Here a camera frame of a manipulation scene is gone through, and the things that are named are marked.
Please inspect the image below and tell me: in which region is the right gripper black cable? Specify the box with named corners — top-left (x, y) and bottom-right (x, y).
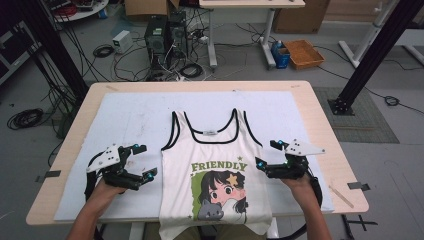
top-left (275, 166), bottom-right (324, 240)

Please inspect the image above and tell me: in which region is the person's left hand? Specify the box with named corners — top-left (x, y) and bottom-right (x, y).
top-left (87, 179), bottom-right (128, 207)

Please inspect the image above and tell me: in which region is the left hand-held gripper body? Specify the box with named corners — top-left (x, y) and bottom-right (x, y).
top-left (86, 143), bottom-right (135, 190)

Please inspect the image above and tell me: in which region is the round white table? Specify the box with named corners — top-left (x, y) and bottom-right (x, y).
top-left (42, 0), bottom-right (110, 23)

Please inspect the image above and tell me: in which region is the white desk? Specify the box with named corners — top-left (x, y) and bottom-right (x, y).
top-left (198, 0), bottom-right (307, 70)

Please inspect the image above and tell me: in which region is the cardboard box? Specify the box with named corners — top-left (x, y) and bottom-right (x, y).
top-left (124, 0), bottom-right (181, 18)
top-left (272, 0), bottom-right (332, 35)

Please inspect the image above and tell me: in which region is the blue box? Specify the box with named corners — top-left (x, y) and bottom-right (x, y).
top-left (270, 40), bottom-right (292, 70)

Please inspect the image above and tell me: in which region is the white printed tank top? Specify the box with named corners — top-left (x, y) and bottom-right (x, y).
top-left (158, 107), bottom-right (274, 240)

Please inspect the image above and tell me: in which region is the small white box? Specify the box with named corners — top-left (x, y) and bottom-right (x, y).
top-left (111, 29), bottom-right (134, 55)

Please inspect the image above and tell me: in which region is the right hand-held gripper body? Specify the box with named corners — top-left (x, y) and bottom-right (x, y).
top-left (283, 139), bottom-right (326, 180)

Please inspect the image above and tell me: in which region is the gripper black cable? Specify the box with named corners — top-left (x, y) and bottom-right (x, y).
top-left (275, 166), bottom-right (324, 240)
top-left (83, 151), bottom-right (105, 203)

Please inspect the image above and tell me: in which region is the black floor tape cross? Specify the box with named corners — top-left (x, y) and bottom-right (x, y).
top-left (341, 213), bottom-right (380, 240)

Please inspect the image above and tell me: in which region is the white metal stand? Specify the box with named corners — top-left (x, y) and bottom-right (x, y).
top-left (338, 0), bottom-right (424, 69)

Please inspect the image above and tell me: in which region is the grey floor mat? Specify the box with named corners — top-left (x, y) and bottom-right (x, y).
top-left (312, 86), bottom-right (401, 145)

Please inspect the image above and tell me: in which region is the coiled black cable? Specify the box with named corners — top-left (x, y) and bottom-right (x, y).
top-left (384, 95), bottom-right (401, 108)
top-left (92, 43), bottom-right (115, 59)
top-left (6, 107), bottom-right (45, 131)
top-left (179, 62), bottom-right (205, 80)

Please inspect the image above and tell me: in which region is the black computer tower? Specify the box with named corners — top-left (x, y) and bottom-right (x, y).
top-left (167, 10), bottom-right (189, 60)
top-left (144, 14), bottom-right (168, 72)

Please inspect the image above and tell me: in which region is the person's right hand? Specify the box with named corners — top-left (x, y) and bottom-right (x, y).
top-left (280, 177), bottom-right (318, 205)

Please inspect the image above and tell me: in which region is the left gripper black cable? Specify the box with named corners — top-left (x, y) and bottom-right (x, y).
top-left (83, 151), bottom-right (105, 203)

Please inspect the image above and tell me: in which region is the black metal stand post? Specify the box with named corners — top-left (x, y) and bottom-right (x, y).
top-left (18, 0), bottom-right (90, 103)
top-left (327, 0), bottom-right (424, 117)

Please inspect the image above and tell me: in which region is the shallow brown open box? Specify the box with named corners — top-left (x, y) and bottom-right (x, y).
top-left (283, 38), bottom-right (326, 71)

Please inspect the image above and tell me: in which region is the wooden stick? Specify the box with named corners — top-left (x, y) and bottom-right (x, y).
top-left (328, 185), bottom-right (355, 210)

